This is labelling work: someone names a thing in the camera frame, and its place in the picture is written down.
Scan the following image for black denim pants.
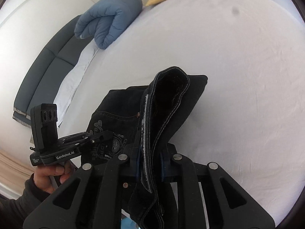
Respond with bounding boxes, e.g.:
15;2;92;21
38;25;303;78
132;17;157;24
87;67;208;228

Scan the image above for left forearm dark sleeve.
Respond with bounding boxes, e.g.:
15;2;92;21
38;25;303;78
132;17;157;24
1;173;53;228

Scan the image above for left hand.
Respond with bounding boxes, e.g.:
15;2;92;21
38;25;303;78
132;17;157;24
33;160;75;194

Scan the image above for white bed mattress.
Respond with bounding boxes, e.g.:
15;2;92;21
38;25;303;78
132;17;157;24
58;0;304;224

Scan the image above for blue folded duvet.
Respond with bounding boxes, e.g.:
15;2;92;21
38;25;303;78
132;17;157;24
74;0;143;50

